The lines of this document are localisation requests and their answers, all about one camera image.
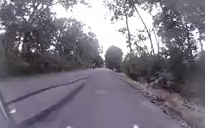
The dark round tree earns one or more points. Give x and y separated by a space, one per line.
113 57

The grey asphalt road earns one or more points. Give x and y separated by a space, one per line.
106 100

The row of trees and bushes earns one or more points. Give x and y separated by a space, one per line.
40 46

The leaf-strewn dirt verge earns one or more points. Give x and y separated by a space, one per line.
170 100

